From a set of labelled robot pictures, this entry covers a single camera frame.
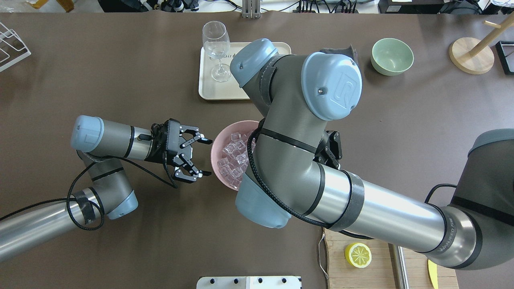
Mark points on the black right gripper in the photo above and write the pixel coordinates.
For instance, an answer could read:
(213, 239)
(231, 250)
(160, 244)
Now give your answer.
(331, 151)

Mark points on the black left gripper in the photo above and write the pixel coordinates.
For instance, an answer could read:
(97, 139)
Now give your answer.
(179, 154)

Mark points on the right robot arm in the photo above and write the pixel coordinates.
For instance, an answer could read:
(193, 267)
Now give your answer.
(294, 167)

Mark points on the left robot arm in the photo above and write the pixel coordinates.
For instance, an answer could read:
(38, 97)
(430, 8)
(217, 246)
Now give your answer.
(103, 190)

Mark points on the clear ice cubes pile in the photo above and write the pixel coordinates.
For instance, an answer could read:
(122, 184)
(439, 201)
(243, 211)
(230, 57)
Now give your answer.
(234, 159)

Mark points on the wooden cup stand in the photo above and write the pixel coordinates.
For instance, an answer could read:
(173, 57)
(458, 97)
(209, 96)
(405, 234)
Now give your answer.
(474, 56)

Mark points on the pink bowl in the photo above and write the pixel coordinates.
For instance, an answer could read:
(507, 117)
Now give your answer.
(222, 137)

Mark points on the cream serving tray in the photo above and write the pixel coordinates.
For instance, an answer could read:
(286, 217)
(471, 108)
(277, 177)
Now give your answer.
(210, 89)

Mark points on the grey folded cloth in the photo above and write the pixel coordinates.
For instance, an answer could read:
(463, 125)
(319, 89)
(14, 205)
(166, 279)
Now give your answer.
(349, 52)

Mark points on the half lemon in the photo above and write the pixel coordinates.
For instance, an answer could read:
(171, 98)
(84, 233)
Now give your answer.
(358, 255)

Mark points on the green bowl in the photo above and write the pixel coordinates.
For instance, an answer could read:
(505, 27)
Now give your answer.
(391, 57)

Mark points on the clear wine glass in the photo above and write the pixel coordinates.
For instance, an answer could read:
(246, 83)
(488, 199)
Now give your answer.
(216, 44)

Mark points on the bamboo cutting board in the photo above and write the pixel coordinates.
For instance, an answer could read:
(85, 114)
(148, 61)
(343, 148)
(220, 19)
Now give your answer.
(380, 274)

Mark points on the steel muddler black tip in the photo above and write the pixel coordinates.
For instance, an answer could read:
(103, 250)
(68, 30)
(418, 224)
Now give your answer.
(399, 267)

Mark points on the yellow plastic knife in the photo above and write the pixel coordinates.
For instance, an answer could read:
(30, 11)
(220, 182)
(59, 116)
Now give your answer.
(432, 273)

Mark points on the black glass rack tray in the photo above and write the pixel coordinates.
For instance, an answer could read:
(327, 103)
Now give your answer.
(505, 53)

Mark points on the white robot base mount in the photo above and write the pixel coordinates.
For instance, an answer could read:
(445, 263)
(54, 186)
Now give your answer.
(250, 282)

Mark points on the white wire dish rack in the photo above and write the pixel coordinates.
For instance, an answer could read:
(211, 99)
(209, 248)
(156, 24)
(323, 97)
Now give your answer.
(12, 48)

